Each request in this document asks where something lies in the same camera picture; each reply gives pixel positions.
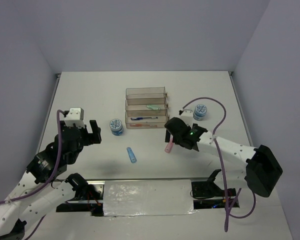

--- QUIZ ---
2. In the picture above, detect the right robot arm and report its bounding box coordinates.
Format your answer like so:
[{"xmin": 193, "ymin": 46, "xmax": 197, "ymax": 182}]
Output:
[{"xmin": 164, "ymin": 117, "xmax": 283, "ymax": 198}]

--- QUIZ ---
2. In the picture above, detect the pink correction tape case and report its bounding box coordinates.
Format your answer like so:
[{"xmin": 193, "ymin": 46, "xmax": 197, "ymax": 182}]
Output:
[{"xmin": 164, "ymin": 138, "xmax": 174, "ymax": 154}]

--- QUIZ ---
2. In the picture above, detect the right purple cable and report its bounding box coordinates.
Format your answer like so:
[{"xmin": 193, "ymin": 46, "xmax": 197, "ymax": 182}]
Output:
[{"xmin": 182, "ymin": 97, "xmax": 256, "ymax": 233}]

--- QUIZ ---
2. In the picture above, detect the red pen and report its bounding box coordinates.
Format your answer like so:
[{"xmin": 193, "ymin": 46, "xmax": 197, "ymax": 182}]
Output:
[{"xmin": 129, "ymin": 123, "xmax": 158, "ymax": 128}]

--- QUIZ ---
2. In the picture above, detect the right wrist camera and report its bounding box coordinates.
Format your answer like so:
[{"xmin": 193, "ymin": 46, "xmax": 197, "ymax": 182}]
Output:
[{"xmin": 178, "ymin": 109, "xmax": 194, "ymax": 127}]

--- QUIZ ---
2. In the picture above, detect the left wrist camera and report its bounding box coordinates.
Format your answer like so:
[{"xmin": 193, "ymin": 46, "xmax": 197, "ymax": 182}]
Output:
[{"xmin": 64, "ymin": 107, "xmax": 85, "ymax": 129}]

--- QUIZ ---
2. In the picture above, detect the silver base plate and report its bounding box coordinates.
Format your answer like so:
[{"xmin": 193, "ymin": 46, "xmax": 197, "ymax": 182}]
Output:
[{"xmin": 56, "ymin": 179, "xmax": 226, "ymax": 217}]

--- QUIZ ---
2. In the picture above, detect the blue jar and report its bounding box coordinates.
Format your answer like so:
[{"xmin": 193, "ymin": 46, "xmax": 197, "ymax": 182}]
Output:
[
  {"xmin": 193, "ymin": 104, "xmax": 208, "ymax": 121},
  {"xmin": 109, "ymin": 118, "xmax": 124, "ymax": 136}
]

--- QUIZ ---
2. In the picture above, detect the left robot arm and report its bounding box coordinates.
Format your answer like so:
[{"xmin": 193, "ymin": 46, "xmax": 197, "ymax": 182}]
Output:
[{"xmin": 0, "ymin": 120, "xmax": 102, "ymax": 240}]

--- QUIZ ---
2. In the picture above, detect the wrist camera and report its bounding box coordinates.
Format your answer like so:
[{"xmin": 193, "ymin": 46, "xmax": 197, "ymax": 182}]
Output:
[
  {"xmin": 178, "ymin": 109, "xmax": 194, "ymax": 127},
  {"xmin": 64, "ymin": 107, "xmax": 85, "ymax": 129}
]

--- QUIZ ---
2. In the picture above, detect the clear tiered organizer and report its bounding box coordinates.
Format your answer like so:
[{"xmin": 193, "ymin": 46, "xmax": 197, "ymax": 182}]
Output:
[{"xmin": 125, "ymin": 86, "xmax": 170, "ymax": 129}]

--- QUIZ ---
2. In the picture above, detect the blue jar right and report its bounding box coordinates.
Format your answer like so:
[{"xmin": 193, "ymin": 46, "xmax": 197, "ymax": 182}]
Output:
[{"xmin": 193, "ymin": 104, "xmax": 208, "ymax": 121}]

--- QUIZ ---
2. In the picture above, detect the blue correction tape case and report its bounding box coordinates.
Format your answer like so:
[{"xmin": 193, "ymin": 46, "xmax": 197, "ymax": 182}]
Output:
[{"xmin": 126, "ymin": 147, "xmax": 137, "ymax": 164}]

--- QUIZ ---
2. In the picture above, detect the blue pen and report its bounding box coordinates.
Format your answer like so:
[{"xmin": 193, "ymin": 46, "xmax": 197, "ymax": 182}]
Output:
[{"xmin": 130, "ymin": 116, "xmax": 158, "ymax": 121}]

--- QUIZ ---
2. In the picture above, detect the green correction tape case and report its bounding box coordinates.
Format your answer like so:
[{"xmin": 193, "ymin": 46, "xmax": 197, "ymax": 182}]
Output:
[{"xmin": 146, "ymin": 104, "xmax": 162, "ymax": 111}]

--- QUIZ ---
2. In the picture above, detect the blue jar left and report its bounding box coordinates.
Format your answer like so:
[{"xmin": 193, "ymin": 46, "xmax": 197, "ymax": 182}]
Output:
[{"xmin": 109, "ymin": 118, "xmax": 124, "ymax": 136}]

